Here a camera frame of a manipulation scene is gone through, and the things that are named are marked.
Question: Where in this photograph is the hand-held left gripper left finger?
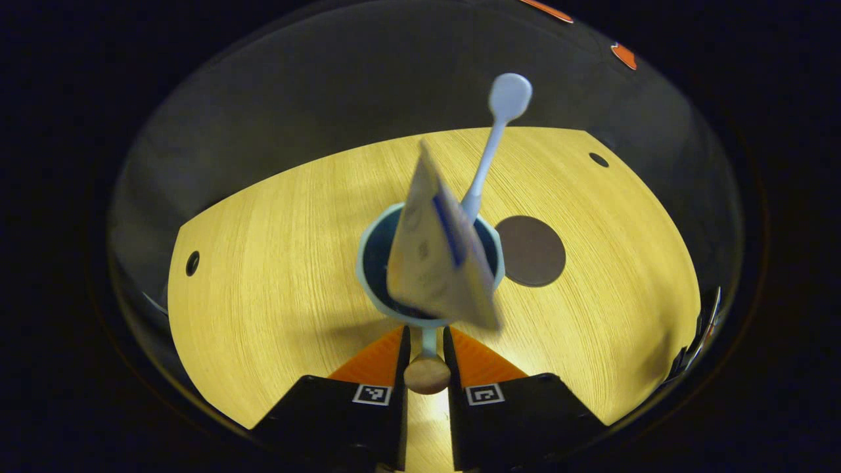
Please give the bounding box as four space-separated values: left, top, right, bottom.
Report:
252 325 412 472

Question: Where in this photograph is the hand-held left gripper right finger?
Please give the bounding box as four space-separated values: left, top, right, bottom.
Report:
442 325 608 472

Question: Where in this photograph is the white toothpaste tube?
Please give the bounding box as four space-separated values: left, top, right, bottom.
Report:
386 139 501 331

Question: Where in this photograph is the light blue cup wooden handle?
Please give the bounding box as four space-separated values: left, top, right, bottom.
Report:
356 202 507 396

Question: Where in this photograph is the dark brown round coaster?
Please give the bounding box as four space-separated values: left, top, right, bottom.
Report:
494 215 567 288

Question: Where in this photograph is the light blue toothbrush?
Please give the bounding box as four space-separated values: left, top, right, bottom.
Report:
460 72 534 224

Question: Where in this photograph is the black backdrop cloth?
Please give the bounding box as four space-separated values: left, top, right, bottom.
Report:
108 0 746 395

